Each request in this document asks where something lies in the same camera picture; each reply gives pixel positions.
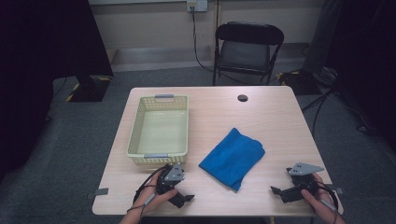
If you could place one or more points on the person's left hand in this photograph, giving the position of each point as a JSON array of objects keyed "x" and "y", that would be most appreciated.
[{"x": 152, "y": 197}]

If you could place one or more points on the white wall socket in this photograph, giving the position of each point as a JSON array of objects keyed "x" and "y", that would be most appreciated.
[{"x": 197, "y": 5}]

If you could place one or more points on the blue cloth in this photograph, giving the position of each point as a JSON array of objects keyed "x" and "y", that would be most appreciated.
[{"x": 232, "y": 157}]

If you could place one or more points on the black folding chair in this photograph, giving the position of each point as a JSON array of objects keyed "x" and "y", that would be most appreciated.
[{"x": 246, "y": 51}]

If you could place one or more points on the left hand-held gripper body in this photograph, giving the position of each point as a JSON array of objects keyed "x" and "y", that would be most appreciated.
[{"x": 169, "y": 179}]

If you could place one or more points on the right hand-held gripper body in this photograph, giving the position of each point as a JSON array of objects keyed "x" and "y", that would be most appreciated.
[{"x": 303, "y": 180}]

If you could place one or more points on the black stand base striped tape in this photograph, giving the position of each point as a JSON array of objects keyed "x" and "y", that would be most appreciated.
[
  {"x": 90, "y": 88},
  {"x": 299, "y": 82}
]

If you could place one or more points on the grey tape strip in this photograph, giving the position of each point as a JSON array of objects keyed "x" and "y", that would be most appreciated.
[
  {"x": 99, "y": 193},
  {"x": 338, "y": 190}
]

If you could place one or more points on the person's right hand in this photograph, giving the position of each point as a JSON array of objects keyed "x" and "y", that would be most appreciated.
[{"x": 320, "y": 200}]

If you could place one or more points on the black tripod legs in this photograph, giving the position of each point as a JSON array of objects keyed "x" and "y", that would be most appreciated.
[{"x": 317, "y": 104}]

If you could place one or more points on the pale yellow plastic basket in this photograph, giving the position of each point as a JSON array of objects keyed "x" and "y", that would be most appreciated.
[{"x": 160, "y": 130}]

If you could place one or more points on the grey curtain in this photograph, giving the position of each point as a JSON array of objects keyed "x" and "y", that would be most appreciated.
[{"x": 320, "y": 34}]

